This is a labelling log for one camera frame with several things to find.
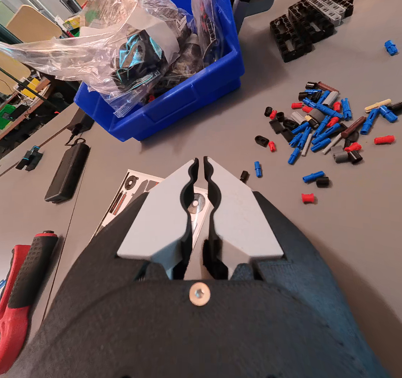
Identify light grey lego beam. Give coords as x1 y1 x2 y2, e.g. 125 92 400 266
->
307 0 343 26

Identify red black handled pliers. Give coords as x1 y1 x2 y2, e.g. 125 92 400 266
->
0 231 59 374

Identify black power adapter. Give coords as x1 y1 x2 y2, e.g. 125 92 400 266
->
67 111 95 147

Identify black clamp with blue stripe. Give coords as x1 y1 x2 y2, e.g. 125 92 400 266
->
16 146 43 171

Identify black zip case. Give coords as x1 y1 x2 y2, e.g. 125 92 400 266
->
45 138 90 203

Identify beige board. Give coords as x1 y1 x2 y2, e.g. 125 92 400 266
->
6 5 62 43
0 52 32 94

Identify blue plastic bin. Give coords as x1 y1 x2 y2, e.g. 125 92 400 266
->
74 0 245 142

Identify pile of small lego pieces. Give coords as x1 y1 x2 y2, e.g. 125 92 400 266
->
264 81 402 165

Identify white sticker sheet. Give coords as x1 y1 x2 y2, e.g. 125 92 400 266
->
90 169 211 243

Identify narrow clear plastic bag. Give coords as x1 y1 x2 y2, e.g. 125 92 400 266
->
191 0 234 69

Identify yellow green box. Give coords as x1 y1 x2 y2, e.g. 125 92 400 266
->
63 15 83 38

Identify large clear plastic bag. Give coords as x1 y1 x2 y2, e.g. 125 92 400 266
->
0 0 189 119

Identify black lego frame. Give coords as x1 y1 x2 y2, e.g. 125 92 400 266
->
287 0 336 44
269 14 314 63

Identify black and teal lego parts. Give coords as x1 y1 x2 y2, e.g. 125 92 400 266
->
113 30 165 87

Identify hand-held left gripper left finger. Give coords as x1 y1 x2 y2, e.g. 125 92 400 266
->
117 158 200 280

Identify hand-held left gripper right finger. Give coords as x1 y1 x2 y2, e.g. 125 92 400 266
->
202 156 284 280

